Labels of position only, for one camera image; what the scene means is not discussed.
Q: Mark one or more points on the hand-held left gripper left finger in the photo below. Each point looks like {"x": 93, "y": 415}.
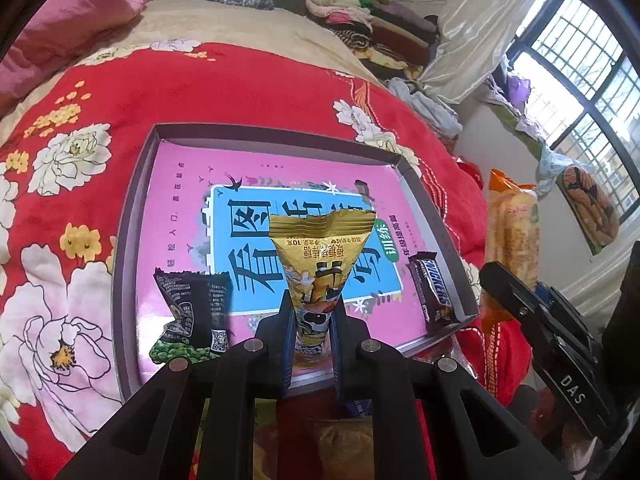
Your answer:
{"x": 286, "y": 350}

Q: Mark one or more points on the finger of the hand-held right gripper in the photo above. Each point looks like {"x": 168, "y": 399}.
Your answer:
{"x": 550, "y": 297}
{"x": 505, "y": 290}

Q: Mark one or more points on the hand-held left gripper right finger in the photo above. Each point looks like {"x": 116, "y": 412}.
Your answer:
{"x": 340, "y": 355}

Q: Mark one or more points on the blue cookie packet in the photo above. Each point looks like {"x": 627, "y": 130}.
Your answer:
{"x": 361, "y": 407}

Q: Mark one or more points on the orange cracker packet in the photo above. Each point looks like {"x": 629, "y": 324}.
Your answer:
{"x": 510, "y": 230}
{"x": 340, "y": 440}

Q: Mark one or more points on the brown chocolate bar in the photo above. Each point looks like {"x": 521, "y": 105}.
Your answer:
{"x": 432, "y": 290}

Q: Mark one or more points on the yellow snack packet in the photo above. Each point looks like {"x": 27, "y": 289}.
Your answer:
{"x": 320, "y": 260}

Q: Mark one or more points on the black snack packet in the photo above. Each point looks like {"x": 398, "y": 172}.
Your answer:
{"x": 200, "y": 305}

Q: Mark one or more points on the grey shallow cardboard box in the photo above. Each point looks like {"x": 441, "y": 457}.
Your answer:
{"x": 131, "y": 270}

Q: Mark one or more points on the brown patterned cushion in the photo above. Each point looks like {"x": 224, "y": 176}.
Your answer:
{"x": 590, "y": 200}

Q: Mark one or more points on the red plastic bag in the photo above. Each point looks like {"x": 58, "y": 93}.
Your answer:
{"x": 470, "y": 172}

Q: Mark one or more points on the white crumpled cloth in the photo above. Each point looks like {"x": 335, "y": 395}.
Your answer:
{"x": 547, "y": 160}

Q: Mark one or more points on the pink book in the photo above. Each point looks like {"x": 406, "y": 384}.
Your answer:
{"x": 190, "y": 200}

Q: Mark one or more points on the grey crumpled clothes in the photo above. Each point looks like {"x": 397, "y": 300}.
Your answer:
{"x": 425, "y": 105}

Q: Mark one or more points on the purple cloth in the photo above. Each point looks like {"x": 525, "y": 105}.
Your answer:
{"x": 517, "y": 87}

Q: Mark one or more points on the barred window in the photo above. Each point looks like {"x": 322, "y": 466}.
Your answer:
{"x": 575, "y": 85}

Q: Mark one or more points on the white satin curtain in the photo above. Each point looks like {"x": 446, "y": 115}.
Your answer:
{"x": 480, "y": 25}

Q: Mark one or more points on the red floral blanket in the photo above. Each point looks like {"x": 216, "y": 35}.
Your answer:
{"x": 210, "y": 90}

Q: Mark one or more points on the pile of folded clothes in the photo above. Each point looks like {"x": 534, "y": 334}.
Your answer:
{"x": 380, "y": 25}

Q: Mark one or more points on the grey patterned pillow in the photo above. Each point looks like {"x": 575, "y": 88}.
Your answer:
{"x": 240, "y": 0}

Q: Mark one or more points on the pink quilt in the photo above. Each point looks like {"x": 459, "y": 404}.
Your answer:
{"x": 60, "y": 25}

